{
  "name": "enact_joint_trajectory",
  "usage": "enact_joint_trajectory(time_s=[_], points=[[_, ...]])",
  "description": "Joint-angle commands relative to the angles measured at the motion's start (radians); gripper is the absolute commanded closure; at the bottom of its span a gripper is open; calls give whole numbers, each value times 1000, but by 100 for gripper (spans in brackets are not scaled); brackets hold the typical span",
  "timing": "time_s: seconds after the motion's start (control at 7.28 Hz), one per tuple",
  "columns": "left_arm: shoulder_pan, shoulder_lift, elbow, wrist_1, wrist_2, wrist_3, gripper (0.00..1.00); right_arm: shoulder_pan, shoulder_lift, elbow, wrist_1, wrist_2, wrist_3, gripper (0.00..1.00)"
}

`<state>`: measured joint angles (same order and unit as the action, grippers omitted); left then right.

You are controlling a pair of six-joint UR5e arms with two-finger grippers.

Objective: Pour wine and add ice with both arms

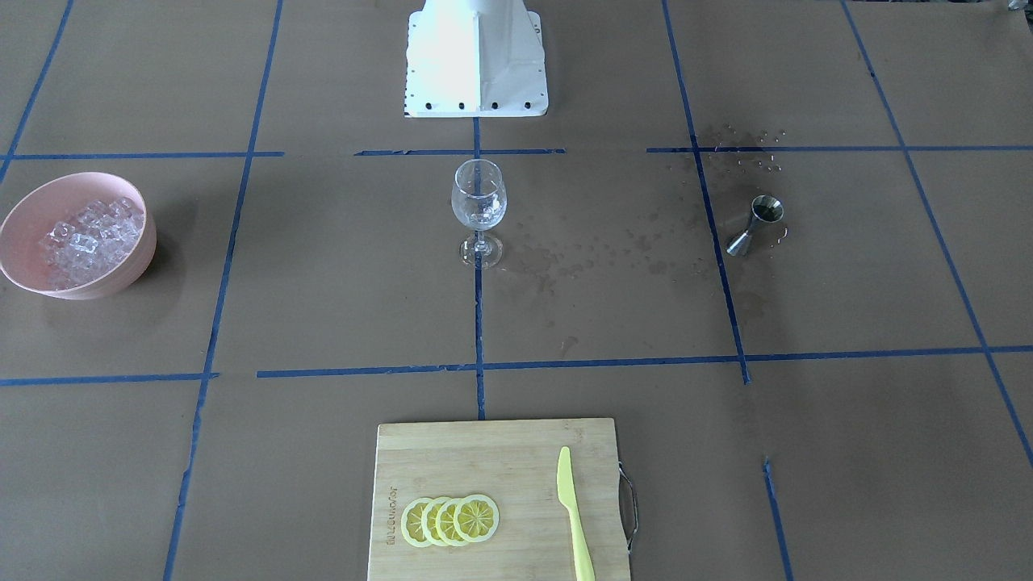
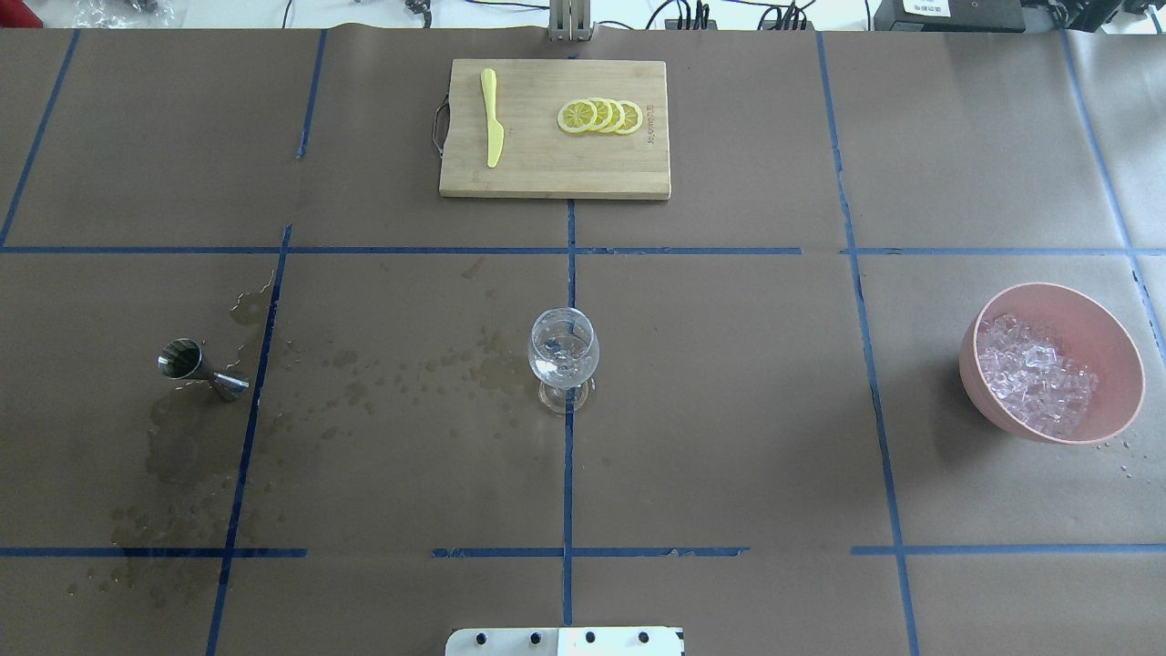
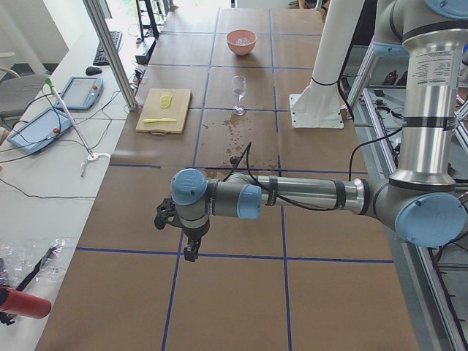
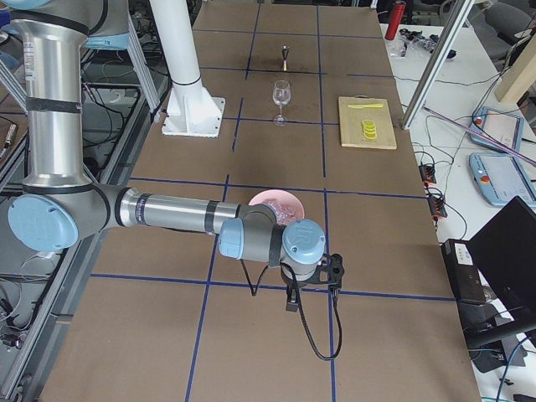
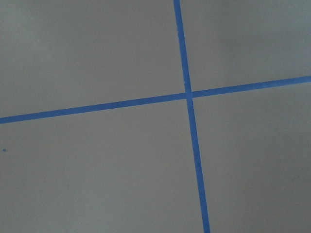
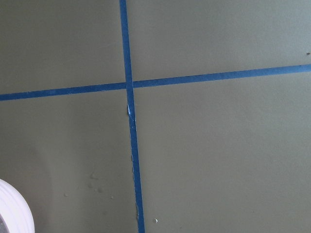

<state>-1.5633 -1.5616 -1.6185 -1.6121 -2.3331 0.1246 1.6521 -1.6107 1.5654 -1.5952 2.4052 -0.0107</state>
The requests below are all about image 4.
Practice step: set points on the long thin rod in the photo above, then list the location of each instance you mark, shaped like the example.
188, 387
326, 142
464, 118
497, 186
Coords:
479, 133

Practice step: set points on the near teach pendant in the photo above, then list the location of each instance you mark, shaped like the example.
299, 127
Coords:
500, 178

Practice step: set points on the white pedestal column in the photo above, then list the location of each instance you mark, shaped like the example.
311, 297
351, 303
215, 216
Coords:
191, 110

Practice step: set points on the far teach pendant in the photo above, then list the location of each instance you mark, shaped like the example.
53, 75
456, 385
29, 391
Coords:
504, 127

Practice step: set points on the lemon slices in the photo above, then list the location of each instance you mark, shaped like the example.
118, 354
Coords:
369, 130

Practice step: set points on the ice cubes pile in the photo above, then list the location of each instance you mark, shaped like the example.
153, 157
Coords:
285, 213

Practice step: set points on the red thermos bottle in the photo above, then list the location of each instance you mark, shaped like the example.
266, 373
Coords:
395, 18

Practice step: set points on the yellow plastic knife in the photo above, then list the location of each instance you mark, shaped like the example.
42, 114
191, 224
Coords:
366, 106

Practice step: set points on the steel jigger cup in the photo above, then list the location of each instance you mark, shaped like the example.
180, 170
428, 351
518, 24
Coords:
284, 54

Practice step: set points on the wooden beam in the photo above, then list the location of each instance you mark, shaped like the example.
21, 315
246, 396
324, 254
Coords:
519, 72

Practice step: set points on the pink bowl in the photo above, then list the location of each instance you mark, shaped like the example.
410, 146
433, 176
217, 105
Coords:
281, 195

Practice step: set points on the black monitor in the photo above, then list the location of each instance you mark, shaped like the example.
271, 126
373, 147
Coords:
503, 250

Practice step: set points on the bamboo cutting board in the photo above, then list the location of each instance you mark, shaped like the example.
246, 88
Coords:
351, 133

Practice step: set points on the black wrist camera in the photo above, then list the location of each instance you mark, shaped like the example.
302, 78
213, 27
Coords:
332, 271

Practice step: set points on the teach pendant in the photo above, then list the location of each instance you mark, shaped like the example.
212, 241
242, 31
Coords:
500, 178
504, 127

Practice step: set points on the clear plastic bag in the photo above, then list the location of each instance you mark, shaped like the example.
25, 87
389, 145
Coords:
406, 40

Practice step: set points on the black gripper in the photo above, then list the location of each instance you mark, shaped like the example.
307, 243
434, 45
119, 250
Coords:
292, 283

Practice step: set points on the aluminium frame post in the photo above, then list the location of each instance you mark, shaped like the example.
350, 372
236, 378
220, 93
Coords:
448, 35

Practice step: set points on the clear wine glass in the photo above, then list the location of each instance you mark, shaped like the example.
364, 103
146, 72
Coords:
281, 96

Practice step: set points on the black box device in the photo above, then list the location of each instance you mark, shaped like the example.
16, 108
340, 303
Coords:
463, 275

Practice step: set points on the grey office chair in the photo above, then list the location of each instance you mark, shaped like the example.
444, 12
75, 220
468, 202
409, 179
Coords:
504, 24

